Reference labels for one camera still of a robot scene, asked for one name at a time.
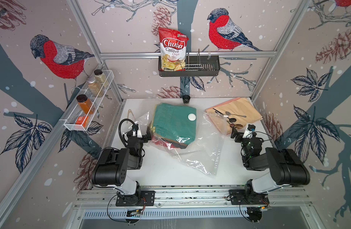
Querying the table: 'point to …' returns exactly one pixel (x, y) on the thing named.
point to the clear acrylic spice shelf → (69, 122)
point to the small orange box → (82, 120)
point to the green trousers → (175, 122)
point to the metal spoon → (229, 113)
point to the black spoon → (231, 119)
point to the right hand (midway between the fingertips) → (240, 126)
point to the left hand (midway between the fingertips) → (143, 124)
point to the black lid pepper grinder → (186, 99)
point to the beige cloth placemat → (237, 113)
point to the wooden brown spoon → (237, 126)
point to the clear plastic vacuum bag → (203, 154)
